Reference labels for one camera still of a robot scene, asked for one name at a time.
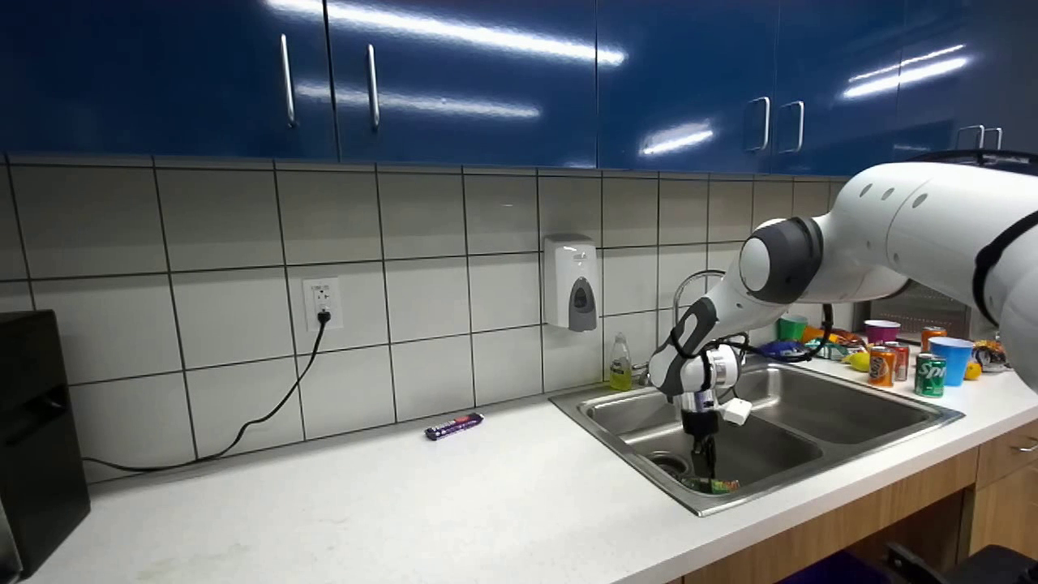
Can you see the white wall soap dispenser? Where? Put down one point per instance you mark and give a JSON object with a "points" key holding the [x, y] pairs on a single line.
{"points": [[573, 282]]}

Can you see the green soda can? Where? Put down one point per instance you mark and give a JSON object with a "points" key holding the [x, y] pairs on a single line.
{"points": [[930, 374]]}

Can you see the small orange can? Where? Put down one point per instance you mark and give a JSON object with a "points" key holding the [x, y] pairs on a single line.
{"points": [[932, 336]]}

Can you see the red orange soda can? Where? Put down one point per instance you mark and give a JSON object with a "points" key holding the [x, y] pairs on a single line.
{"points": [[902, 360]]}

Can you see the stainless steel toaster oven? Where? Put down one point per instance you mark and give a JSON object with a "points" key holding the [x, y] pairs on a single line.
{"points": [[920, 311]]}

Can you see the colourful snack packet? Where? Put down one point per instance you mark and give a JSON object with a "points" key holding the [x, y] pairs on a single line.
{"points": [[840, 349]]}

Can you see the green dish soap bottle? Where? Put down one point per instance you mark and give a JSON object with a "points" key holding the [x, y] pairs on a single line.
{"points": [[616, 372]]}

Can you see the yellow round fruit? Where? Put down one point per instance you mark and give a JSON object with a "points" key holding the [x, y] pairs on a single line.
{"points": [[858, 356]]}

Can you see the stainless steel double sink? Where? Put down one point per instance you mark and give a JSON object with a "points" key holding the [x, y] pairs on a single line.
{"points": [[822, 407]]}

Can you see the green plastic cup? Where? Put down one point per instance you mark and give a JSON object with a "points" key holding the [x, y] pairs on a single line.
{"points": [[791, 328]]}

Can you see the white cup purple rim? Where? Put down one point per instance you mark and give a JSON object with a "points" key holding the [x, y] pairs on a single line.
{"points": [[879, 328]]}

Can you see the white wall power outlet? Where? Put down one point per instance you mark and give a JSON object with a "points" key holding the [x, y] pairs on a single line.
{"points": [[322, 298]]}

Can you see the orange yellow snack packet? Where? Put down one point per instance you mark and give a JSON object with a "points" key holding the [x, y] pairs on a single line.
{"points": [[995, 353]]}

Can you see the blue plastic cup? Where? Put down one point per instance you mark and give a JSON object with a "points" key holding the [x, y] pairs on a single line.
{"points": [[951, 360]]}

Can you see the wooden base cabinet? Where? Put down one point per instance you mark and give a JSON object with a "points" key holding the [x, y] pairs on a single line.
{"points": [[1001, 506]]}

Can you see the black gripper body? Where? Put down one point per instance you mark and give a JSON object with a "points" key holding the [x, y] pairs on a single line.
{"points": [[702, 421]]}

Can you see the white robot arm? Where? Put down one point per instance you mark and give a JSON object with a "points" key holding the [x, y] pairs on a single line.
{"points": [[920, 227]]}

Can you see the purple marker pen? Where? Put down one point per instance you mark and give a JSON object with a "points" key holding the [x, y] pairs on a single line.
{"points": [[453, 427]]}

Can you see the dark office chair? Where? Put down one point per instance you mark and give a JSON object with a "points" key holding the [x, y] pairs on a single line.
{"points": [[975, 567]]}

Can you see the black countertop appliance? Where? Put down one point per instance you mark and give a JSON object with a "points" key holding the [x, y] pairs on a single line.
{"points": [[36, 433]]}

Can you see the metal sink drain strainer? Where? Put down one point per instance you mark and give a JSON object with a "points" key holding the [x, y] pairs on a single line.
{"points": [[667, 464]]}

